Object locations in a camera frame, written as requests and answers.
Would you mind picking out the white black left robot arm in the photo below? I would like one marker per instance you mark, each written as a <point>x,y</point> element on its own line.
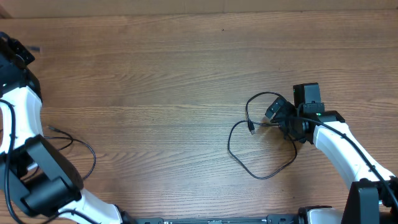
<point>35,176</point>

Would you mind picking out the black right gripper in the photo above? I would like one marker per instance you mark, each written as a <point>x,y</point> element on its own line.
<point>285,107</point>

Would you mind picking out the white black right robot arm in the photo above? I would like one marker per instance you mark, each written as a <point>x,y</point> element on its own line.
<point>372,188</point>

